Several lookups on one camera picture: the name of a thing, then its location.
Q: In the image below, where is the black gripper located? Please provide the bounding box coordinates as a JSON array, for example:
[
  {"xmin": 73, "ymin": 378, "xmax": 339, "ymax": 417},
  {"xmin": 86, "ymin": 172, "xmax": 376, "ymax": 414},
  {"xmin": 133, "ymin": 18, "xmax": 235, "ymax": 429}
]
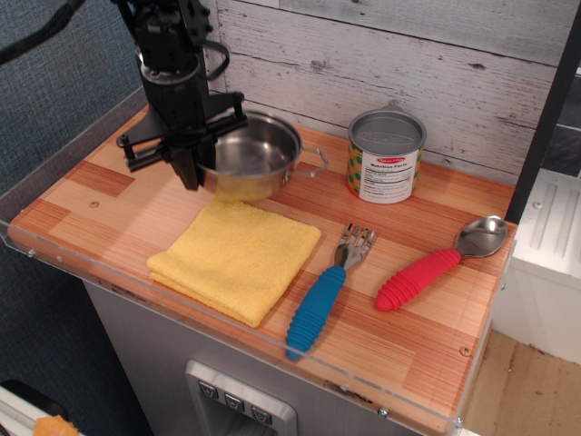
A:
[{"xmin": 117, "ymin": 67, "xmax": 247, "ymax": 191}]

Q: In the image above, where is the stainless steel pot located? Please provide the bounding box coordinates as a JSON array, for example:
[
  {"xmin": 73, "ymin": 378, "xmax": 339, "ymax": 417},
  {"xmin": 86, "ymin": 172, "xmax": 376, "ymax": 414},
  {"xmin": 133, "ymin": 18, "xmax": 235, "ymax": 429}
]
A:
[{"xmin": 197, "ymin": 111, "xmax": 329, "ymax": 202}]

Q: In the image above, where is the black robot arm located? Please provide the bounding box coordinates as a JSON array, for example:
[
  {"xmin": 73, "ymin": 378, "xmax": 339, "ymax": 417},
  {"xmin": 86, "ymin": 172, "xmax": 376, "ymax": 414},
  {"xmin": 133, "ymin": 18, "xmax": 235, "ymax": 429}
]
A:
[{"xmin": 117, "ymin": 1, "xmax": 247, "ymax": 191}]

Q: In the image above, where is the yellow folded cloth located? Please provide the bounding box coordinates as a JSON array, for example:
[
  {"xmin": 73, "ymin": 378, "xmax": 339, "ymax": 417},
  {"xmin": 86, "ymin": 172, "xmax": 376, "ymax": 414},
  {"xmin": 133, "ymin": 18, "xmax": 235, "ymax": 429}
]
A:
[{"xmin": 147, "ymin": 200, "xmax": 321, "ymax": 328}]

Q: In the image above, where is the toy food can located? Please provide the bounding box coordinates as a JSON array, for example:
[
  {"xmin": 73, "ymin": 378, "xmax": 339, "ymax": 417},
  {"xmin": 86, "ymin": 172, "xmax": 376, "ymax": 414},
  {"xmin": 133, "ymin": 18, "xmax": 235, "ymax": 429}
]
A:
[{"xmin": 346, "ymin": 104, "xmax": 427, "ymax": 204}]

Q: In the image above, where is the grey toy fridge cabinet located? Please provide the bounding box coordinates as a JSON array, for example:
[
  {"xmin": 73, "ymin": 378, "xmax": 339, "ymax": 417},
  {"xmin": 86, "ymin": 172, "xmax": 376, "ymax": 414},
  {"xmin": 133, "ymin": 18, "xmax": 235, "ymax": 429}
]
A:
[{"xmin": 84, "ymin": 282, "xmax": 413, "ymax": 435}]

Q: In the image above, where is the silver dispenser panel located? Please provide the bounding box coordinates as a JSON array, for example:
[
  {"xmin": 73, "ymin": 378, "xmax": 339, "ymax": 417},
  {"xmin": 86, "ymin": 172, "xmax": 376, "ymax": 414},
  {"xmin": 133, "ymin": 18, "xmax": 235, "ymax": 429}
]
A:
[{"xmin": 185, "ymin": 360, "xmax": 298, "ymax": 435}]

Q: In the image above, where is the orange object at corner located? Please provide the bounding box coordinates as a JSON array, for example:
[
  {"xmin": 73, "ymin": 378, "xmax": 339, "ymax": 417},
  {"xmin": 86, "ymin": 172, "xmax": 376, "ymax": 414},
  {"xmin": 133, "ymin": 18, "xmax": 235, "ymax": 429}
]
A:
[{"xmin": 32, "ymin": 415, "xmax": 80, "ymax": 436}]

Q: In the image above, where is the white toy sink unit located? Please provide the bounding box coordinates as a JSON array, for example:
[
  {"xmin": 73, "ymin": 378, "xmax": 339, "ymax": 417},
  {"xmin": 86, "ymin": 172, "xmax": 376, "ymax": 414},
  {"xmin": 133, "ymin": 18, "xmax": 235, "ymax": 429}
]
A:
[{"xmin": 491, "ymin": 169, "xmax": 580, "ymax": 363}]

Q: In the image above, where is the blue handled fork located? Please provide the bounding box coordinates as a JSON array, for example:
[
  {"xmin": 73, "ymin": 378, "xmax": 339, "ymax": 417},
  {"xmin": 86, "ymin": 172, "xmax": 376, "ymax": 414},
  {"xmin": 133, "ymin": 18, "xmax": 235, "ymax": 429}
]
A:
[{"xmin": 286, "ymin": 223, "xmax": 376, "ymax": 361}]

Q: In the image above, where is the clear acrylic guard rail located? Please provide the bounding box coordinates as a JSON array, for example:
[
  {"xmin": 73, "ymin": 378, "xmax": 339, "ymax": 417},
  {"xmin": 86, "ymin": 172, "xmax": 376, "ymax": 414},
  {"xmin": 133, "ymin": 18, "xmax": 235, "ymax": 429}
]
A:
[{"xmin": 1, "ymin": 93, "xmax": 513, "ymax": 435}]

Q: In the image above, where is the red handled spoon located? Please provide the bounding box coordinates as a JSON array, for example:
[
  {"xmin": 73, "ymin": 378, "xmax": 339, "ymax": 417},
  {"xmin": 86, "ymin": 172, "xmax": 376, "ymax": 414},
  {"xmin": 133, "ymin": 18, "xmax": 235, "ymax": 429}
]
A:
[{"xmin": 375, "ymin": 215, "xmax": 508, "ymax": 312}]

